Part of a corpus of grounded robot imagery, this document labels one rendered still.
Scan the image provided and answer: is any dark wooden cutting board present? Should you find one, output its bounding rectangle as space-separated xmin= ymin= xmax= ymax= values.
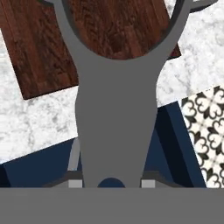
xmin=0 ymin=0 xmax=182 ymax=101

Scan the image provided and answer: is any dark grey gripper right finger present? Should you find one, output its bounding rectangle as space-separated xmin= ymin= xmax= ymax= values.
xmin=141 ymin=170 xmax=184 ymax=189

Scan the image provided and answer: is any grey Y-shaped peeler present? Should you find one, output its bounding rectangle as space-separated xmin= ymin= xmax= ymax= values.
xmin=36 ymin=0 xmax=220 ymax=189

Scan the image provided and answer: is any navy blue cupboard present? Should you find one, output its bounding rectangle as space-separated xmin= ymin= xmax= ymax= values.
xmin=0 ymin=101 xmax=208 ymax=189

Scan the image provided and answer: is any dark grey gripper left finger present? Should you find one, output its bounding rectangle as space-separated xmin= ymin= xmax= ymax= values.
xmin=43 ymin=170 xmax=85 ymax=189

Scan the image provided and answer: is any grey cupboard handle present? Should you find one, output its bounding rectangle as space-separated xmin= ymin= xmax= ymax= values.
xmin=66 ymin=136 xmax=81 ymax=173

